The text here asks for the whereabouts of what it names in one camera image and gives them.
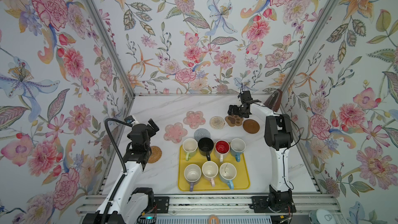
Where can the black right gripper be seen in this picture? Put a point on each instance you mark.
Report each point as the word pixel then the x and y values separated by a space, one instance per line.
pixel 235 111

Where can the pink flower coaster front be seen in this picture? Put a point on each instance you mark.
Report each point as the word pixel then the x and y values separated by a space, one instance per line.
pixel 175 132

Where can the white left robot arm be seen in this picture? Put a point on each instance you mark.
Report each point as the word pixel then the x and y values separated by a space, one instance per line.
pixel 121 189

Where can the round brown wooden coaster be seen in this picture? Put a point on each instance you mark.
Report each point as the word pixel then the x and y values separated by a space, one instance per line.
pixel 251 126

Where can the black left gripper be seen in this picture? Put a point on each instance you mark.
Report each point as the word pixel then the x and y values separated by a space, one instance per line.
pixel 154 126

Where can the pink handle mug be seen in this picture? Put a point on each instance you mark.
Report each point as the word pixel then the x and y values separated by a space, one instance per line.
pixel 210 171

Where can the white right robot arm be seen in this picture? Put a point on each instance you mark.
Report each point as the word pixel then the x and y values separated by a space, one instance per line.
pixel 278 134

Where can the aluminium corner post left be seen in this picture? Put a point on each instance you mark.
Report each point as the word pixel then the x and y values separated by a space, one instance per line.
pixel 102 32

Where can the aluminium rail base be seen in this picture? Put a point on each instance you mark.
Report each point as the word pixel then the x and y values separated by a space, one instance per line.
pixel 229 208

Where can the purple handle mug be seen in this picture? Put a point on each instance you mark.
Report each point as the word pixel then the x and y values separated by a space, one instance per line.
pixel 192 175

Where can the black mug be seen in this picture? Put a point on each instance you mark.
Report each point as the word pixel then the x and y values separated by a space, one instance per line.
pixel 206 146

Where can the multicolour woven round coaster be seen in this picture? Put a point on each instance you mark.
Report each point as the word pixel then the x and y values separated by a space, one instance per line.
pixel 217 122

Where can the pink flower coaster rear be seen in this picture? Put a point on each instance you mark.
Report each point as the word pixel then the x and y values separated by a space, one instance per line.
pixel 194 119

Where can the yellow tray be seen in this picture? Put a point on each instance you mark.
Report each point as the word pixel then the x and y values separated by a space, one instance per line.
pixel 241 181

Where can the pink flower coaster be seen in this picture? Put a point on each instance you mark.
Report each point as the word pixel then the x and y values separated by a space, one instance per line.
pixel 175 132
pixel 194 119

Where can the round rattan woven coaster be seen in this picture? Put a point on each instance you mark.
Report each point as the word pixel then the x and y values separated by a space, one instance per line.
pixel 156 154

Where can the white round device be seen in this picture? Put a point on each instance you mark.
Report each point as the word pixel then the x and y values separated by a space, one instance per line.
pixel 321 216

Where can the aluminium corner post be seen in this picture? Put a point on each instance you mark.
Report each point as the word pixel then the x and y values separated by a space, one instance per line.
pixel 313 35
pixel 102 32

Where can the green mug white inside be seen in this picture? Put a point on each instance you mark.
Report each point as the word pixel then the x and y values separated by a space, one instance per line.
pixel 190 147

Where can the grey blue woven coaster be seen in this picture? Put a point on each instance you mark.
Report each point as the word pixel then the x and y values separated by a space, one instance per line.
pixel 201 133

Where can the red inside white mug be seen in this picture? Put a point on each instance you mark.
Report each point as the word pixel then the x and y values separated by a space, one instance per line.
pixel 221 150

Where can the aluminium corner post right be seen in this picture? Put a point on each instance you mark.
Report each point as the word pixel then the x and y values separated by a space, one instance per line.
pixel 313 35

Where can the brown paw print coaster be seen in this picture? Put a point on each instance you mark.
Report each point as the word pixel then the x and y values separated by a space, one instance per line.
pixel 234 120

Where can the blue handle mug front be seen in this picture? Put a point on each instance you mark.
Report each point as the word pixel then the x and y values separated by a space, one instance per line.
pixel 227 173

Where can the blue mug rear row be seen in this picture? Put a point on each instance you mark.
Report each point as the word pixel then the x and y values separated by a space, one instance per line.
pixel 237 148

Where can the orange ring tape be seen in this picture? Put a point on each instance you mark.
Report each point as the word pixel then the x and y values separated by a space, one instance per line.
pixel 213 219

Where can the brown wooden metronome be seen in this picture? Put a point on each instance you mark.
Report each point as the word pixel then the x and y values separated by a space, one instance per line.
pixel 274 100

